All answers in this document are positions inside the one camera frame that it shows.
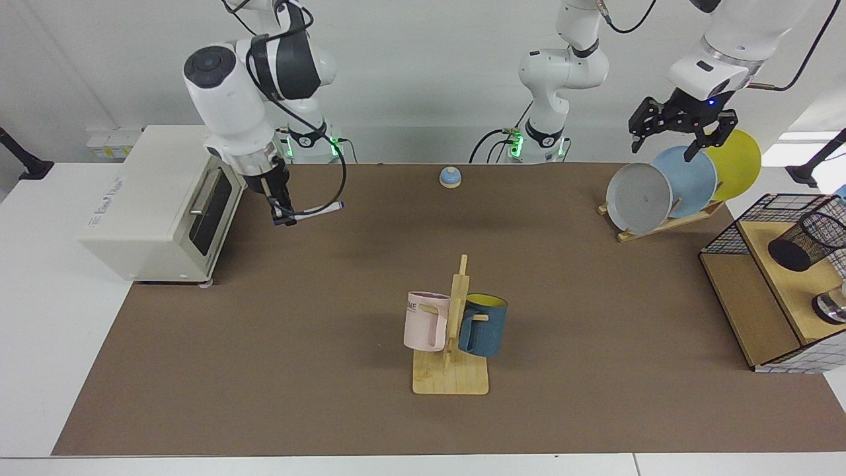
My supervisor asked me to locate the blue and white marker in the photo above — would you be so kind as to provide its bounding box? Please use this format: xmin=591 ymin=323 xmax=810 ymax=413
xmin=276 ymin=202 xmax=346 ymax=227

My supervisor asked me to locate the black mesh pen holder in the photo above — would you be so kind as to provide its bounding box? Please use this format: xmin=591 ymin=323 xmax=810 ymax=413
xmin=767 ymin=213 xmax=846 ymax=272

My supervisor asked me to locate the light blue plate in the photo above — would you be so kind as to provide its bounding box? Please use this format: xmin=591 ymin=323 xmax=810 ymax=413
xmin=651 ymin=145 xmax=718 ymax=219

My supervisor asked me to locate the yellow plate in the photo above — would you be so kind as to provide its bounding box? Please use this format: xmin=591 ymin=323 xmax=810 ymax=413
xmin=694 ymin=129 xmax=762 ymax=202

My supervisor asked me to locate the grey plate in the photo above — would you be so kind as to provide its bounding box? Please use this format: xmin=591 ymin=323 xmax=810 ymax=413
xmin=605 ymin=163 xmax=673 ymax=235

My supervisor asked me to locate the wooden plate rack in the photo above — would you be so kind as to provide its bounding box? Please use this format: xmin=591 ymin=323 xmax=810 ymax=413
xmin=598 ymin=198 xmax=726 ymax=243

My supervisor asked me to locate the pale toaster oven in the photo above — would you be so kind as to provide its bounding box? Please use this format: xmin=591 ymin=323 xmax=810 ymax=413
xmin=78 ymin=125 xmax=250 ymax=286

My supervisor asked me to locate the pink mug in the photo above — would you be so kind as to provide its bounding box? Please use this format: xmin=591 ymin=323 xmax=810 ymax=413
xmin=403 ymin=291 xmax=451 ymax=352

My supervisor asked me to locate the brown table cloth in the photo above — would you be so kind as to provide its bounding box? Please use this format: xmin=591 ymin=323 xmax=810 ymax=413
xmin=52 ymin=163 xmax=846 ymax=457

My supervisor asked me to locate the glass lid with silver rim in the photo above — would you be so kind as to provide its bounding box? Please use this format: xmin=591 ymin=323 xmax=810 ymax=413
xmin=812 ymin=281 xmax=846 ymax=325

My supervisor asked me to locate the dark blue mug yellow inside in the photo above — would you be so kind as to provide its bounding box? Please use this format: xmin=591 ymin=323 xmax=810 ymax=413
xmin=457 ymin=294 xmax=508 ymax=358

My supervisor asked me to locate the wooden cup stand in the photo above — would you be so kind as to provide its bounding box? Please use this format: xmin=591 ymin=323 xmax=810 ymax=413
xmin=412 ymin=254 xmax=490 ymax=396

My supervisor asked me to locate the wire basket with wooden floor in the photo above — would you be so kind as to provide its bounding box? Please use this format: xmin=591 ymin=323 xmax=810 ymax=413
xmin=699 ymin=193 xmax=846 ymax=375

